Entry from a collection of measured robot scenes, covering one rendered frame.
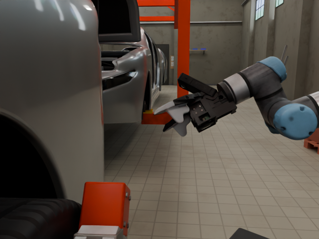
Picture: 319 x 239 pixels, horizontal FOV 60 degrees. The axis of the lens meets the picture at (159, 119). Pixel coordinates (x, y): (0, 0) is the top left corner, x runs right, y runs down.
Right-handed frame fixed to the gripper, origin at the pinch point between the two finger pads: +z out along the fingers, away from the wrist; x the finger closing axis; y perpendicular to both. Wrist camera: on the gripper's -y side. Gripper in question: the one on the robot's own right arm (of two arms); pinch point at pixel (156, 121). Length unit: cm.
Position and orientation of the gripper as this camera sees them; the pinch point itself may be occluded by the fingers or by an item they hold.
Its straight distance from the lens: 73.9
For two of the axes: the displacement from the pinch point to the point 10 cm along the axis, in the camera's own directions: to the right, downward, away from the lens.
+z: -8.9, 4.6, 0.0
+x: 1.7, 3.1, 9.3
